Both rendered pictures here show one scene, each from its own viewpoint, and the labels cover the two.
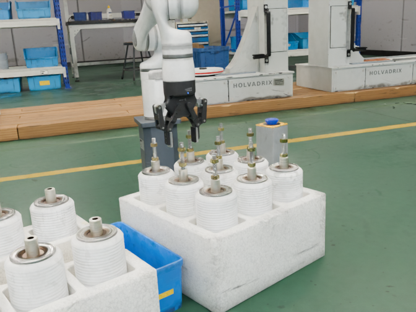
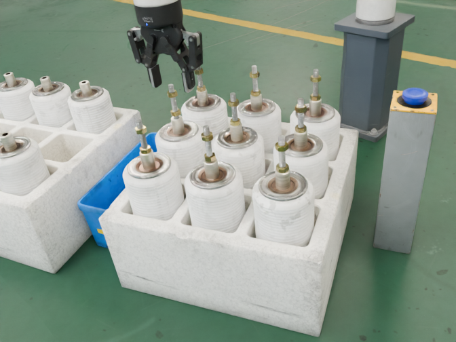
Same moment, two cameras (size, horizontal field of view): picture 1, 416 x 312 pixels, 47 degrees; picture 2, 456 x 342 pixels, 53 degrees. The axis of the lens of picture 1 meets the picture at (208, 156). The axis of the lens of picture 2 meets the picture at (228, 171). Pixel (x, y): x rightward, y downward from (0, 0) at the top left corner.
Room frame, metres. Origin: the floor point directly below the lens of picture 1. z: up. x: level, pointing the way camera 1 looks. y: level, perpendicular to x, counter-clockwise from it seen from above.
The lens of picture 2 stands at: (0.85, -0.66, 0.68)
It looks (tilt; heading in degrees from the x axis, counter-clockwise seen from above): 35 degrees down; 65
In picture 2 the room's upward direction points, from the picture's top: 7 degrees counter-clockwise
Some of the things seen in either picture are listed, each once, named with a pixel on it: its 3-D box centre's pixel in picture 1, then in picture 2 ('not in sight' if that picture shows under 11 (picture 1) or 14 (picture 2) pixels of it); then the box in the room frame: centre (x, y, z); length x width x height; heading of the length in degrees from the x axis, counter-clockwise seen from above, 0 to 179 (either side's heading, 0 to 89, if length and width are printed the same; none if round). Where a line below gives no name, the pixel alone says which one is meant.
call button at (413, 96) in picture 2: (272, 122); (414, 98); (1.42, -0.20, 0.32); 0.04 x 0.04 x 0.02
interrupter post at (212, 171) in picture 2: (251, 173); (211, 168); (1.09, -0.10, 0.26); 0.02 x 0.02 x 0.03
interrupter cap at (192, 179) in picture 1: (183, 180); (178, 131); (1.10, 0.06, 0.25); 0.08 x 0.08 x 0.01
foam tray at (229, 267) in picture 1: (221, 226); (243, 205); (1.18, -0.03, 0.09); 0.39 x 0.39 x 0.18; 40
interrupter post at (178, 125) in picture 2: (183, 175); (178, 125); (1.10, 0.06, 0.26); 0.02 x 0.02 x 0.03
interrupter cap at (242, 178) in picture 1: (252, 178); (212, 175); (1.09, -0.10, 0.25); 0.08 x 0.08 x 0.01
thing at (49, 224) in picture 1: (56, 238); (97, 128); (1.00, 0.36, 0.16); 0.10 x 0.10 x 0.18
